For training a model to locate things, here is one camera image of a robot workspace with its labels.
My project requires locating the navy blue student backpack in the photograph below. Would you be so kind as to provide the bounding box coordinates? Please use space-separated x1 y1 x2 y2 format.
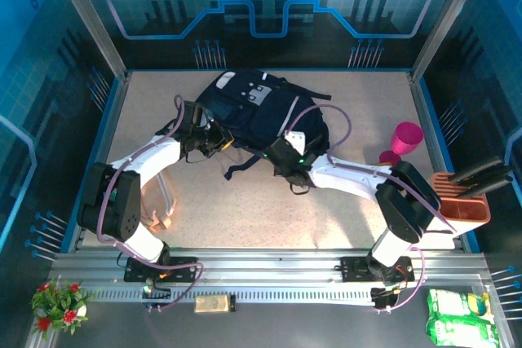
193 68 334 181

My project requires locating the clear pink pencil case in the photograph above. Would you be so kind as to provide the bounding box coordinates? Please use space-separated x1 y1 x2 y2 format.
142 172 179 232

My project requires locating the pink plastic goblet cup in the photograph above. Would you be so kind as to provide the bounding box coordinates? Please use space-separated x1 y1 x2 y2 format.
378 121 425 169

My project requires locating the orange slotted desk organizer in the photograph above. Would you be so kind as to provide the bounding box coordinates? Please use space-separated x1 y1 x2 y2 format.
430 170 493 230

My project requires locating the artificial plant with red flowers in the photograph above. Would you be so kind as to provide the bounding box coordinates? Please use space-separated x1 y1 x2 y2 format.
31 278 98 341

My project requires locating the green white snack packet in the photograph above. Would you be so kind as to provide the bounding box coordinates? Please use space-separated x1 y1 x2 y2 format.
425 315 502 347
426 288 493 323

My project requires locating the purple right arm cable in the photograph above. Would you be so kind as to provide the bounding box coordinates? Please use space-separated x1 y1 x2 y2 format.
285 103 460 315

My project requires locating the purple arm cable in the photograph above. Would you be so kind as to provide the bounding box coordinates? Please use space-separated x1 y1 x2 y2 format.
95 94 206 315
285 103 460 315

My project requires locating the aluminium left side rail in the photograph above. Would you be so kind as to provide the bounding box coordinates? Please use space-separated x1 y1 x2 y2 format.
67 73 132 253

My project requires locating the aluminium rail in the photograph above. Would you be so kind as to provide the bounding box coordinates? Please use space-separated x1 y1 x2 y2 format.
67 73 132 253
407 70 468 251

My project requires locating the aluminium front rail frame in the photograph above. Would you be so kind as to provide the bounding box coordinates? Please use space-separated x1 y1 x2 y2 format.
48 246 489 297

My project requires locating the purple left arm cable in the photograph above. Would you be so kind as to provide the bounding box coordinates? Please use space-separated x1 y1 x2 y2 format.
95 94 206 315

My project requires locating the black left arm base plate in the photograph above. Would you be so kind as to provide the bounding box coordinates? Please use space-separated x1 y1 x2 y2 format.
124 255 199 284

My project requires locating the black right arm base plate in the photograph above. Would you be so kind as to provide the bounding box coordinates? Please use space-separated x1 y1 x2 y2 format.
340 256 415 283

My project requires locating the white slotted cable duct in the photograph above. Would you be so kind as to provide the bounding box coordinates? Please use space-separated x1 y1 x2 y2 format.
87 289 377 306

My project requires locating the aluminium right side rail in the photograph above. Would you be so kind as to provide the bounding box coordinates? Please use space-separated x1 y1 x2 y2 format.
407 70 468 251

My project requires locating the black left cable connector block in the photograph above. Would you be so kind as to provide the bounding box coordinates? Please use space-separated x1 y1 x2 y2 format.
141 281 172 311

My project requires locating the black cable connector block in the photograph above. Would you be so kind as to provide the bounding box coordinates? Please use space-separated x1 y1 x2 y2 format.
369 285 403 313
141 281 172 311

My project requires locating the aluminium left corner post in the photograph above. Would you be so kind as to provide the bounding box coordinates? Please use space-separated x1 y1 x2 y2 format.
44 0 130 81

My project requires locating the aluminium corner post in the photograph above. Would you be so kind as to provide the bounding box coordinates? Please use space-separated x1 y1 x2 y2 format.
44 0 130 81
409 0 490 81

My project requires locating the black right cable connector block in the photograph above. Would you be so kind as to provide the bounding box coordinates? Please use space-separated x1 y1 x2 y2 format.
369 285 403 313

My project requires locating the aluminium right corner post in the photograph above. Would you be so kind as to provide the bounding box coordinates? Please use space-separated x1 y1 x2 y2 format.
409 0 490 81

